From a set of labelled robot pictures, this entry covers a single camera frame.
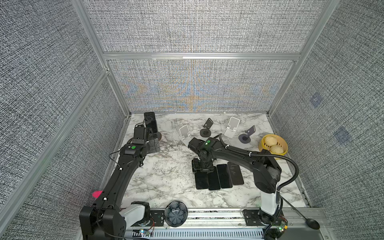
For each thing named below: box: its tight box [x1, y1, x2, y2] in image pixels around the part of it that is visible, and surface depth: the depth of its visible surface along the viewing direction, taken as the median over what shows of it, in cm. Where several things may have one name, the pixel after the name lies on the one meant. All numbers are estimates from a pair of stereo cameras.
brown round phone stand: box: [153, 131, 162, 141], surface depth 108 cm
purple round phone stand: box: [238, 125, 256, 144], surface depth 105 cm
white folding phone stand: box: [224, 116, 241, 139], surface depth 105 cm
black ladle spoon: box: [279, 194, 320, 230], surface depth 73 cm
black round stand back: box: [200, 118, 214, 138], surface depth 108 cm
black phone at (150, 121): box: [144, 111, 158, 133], surface depth 99 cm
